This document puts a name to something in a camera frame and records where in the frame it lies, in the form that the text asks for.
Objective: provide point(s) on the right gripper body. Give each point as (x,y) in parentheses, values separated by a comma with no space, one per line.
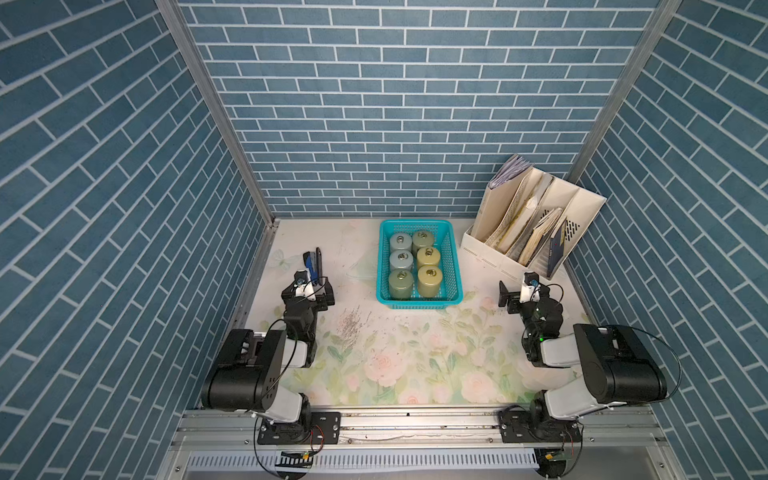
(514,301)

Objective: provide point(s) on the dark green tea canister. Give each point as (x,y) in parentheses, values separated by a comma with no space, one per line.
(401,284)

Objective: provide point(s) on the grey-blue tea canister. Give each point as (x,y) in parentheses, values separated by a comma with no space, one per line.
(400,241)
(401,260)

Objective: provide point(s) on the yellow-green tea canister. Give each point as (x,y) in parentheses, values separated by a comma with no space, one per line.
(429,281)

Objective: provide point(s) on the teal plastic basket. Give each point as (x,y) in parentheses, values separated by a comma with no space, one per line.
(451,292)

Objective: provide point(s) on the yellow tea canister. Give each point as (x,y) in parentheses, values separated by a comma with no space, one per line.
(428,256)

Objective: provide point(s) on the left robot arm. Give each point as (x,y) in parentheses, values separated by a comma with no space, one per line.
(248,369)

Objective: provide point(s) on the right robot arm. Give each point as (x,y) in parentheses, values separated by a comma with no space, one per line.
(616,369)

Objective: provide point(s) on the blue stapler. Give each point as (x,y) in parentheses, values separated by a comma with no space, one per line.
(313,263)

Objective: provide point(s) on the dark blue booklet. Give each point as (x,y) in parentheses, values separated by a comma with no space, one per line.
(556,247)

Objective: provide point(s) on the beige file organizer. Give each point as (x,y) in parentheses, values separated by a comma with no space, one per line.
(512,229)

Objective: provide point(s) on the purple-grey folder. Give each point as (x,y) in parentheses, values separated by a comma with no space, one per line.
(512,168)

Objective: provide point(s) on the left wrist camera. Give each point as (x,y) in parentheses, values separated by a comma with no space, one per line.
(307,289)

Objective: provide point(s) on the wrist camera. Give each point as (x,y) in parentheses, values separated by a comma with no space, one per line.
(530,287)
(307,289)

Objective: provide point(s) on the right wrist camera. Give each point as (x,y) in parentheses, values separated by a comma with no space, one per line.
(530,287)

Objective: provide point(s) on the aluminium front rail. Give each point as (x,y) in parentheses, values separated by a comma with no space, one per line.
(423,442)

